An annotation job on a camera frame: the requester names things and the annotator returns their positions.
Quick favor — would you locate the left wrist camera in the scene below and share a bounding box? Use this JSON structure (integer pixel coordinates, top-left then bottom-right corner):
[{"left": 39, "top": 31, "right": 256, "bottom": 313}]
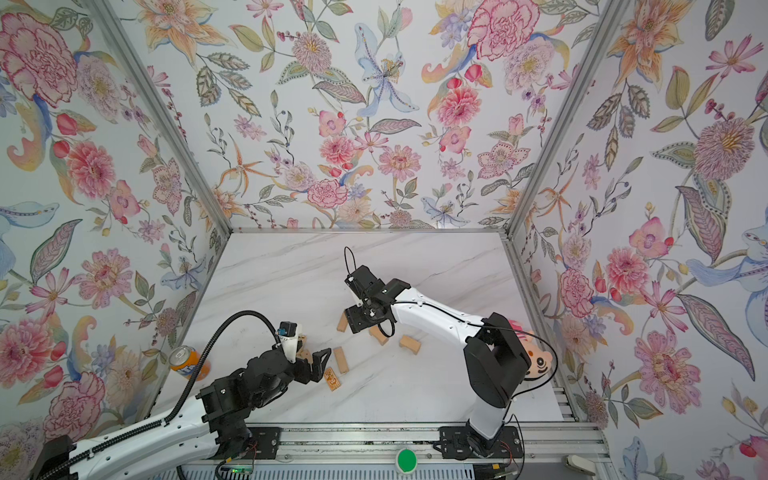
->
[{"left": 277, "top": 321, "right": 301, "bottom": 363}]

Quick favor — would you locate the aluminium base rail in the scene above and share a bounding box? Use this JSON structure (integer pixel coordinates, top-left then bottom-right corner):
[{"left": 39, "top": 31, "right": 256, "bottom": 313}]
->
[{"left": 95, "top": 422, "right": 613, "bottom": 480}]

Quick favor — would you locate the arched wood block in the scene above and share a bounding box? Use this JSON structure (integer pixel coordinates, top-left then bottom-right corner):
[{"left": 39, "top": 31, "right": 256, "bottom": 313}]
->
[
  {"left": 369, "top": 327, "right": 389, "bottom": 346},
  {"left": 399, "top": 335, "right": 421, "bottom": 355}
]

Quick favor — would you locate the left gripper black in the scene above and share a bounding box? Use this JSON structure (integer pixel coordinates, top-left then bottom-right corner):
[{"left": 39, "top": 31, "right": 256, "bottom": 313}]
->
[{"left": 252, "top": 346, "right": 335, "bottom": 411}]

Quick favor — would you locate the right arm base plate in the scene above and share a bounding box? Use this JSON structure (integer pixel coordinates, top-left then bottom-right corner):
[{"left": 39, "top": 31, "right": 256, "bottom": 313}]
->
[{"left": 437, "top": 424, "right": 524, "bottom": 460}]

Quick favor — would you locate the plain wood block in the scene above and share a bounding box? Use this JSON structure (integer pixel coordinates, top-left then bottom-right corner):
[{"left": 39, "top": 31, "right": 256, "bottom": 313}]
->
[
  {"left": 333, "top": 347, "right": 349, "bottom": 374},
  {"left": 337, "top": 313, "right": 349, "bottom": 333}
]

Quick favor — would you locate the corner aluminium post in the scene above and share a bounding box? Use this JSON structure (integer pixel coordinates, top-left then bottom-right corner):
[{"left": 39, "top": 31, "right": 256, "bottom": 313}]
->
[
  {"left": 506, "top": 0, "right": 627, "bottom": 241},
  {"left": 84, "top": 0, "right": 233, "bottom": 242}
]

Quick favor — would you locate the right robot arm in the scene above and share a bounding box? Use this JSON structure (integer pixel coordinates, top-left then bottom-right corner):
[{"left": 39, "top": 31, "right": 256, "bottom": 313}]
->
[{"left": 344, "top": 265, "right": 558, "bottom": 460}]

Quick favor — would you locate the orange soda can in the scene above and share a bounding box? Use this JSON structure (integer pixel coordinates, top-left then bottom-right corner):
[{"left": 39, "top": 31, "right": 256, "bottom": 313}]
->
[{"left": 168, "top": 345, "right": 201, "bottom": 378}]

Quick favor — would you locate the plain flat wood block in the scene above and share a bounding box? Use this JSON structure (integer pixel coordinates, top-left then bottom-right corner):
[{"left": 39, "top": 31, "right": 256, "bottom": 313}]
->
[{"left": 333, "top": 347, "right": 349, "bottom": 374}]

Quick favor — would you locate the right corner aluminium post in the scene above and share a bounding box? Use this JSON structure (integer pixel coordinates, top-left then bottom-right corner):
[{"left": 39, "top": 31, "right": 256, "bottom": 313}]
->
[{"left": 506, "top": 0, "right": 627, "bottom": 241}]

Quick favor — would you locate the white device on rail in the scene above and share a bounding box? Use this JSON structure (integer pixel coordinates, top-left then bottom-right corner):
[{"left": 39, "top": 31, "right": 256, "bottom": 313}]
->
[{"left": 563, "top": 455, "right": 597, "bottom": 477}]

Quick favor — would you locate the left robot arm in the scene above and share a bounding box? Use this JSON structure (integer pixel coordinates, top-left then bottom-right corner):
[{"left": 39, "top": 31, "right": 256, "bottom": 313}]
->
[{"left": 30, "top": 322, "right": 332, "bottom": 479}]

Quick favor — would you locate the green round button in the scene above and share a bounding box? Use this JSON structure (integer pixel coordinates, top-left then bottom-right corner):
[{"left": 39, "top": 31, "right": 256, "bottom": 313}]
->
[{"left": 395, "top": 448, "right": 418, "bottom": 475}]

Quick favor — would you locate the pink plush toy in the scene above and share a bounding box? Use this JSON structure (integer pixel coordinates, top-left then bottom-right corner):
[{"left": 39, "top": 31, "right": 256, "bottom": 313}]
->
[{"left": 509, "top": 320, "right": 553, "bottom": 382}]

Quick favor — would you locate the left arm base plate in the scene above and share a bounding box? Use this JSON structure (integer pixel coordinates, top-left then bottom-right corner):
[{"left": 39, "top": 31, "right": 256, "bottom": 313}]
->
[{"left": 213, "top": 426, "right": 283, "bottom": 460}]

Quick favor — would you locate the left corner aluminium post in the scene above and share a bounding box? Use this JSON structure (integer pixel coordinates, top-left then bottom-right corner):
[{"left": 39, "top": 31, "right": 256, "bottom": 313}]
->
[{"left": 84, "top": 0, "right": 233, "bottom": 242}]

